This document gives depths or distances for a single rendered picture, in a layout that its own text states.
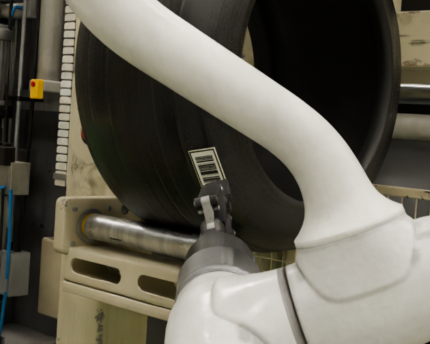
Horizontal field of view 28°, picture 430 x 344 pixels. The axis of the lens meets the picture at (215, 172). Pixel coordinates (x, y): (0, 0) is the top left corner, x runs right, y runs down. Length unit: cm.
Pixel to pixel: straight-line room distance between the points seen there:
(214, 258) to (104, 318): 78
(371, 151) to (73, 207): 52
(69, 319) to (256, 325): 96
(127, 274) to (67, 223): 17
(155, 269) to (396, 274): 67
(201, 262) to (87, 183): 78
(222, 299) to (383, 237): 15
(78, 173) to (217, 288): 89
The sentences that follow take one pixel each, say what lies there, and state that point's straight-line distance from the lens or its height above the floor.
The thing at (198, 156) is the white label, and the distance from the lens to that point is 119.
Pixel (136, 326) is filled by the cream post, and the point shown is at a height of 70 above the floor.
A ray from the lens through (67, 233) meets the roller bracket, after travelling 149.
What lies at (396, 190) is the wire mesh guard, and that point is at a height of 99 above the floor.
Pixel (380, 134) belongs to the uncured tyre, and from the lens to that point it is 151.
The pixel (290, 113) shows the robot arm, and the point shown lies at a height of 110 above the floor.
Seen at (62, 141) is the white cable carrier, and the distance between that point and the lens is 169.
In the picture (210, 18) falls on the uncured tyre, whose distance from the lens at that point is 118.
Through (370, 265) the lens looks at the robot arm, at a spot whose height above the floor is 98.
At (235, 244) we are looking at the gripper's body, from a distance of 90.
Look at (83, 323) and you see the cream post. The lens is 164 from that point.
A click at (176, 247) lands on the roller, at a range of 133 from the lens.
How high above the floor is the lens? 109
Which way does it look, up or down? 3 degrees down
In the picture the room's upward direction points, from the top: 4 degrees clockwise
